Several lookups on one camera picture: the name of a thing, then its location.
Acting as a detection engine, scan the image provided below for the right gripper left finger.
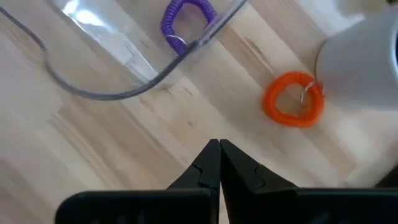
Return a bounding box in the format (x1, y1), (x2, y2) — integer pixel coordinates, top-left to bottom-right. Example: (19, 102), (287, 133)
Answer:
(55, 139), (221, 224)

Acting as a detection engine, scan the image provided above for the white pot with plant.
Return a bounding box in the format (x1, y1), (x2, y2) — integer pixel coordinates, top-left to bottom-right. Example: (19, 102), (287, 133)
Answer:
(315, 6), (398, 110)

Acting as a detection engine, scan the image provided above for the clear plastic bin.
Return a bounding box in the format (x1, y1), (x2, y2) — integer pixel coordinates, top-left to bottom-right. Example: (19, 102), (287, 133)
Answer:
(0, 0), (249, 101)

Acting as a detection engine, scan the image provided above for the purple spiral keychain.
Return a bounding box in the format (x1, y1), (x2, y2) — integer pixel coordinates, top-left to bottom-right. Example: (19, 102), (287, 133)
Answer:
(160, 0), (219, 56)

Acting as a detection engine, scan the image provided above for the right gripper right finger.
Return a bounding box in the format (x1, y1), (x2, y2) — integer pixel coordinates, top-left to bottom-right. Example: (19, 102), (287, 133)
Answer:
(221, 139), (398, 224)

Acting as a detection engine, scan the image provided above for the orange spiral keychain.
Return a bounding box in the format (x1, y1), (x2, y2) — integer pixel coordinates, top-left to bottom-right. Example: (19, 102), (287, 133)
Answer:
(262, 70), (325, 129)

